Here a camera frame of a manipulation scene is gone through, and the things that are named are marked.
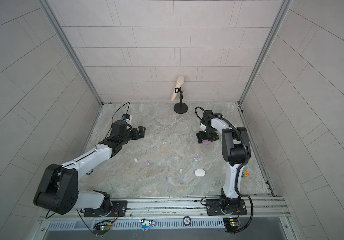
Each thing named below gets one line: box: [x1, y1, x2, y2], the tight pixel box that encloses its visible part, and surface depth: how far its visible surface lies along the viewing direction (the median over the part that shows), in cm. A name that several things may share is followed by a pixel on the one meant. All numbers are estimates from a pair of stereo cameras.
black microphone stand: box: [173, 86, 189, 114], surface depth 114 cm
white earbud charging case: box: [194, 169, 206, 177], surface depth 82 cm
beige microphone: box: [171, 75, 185, 101], surface depth 97 cm
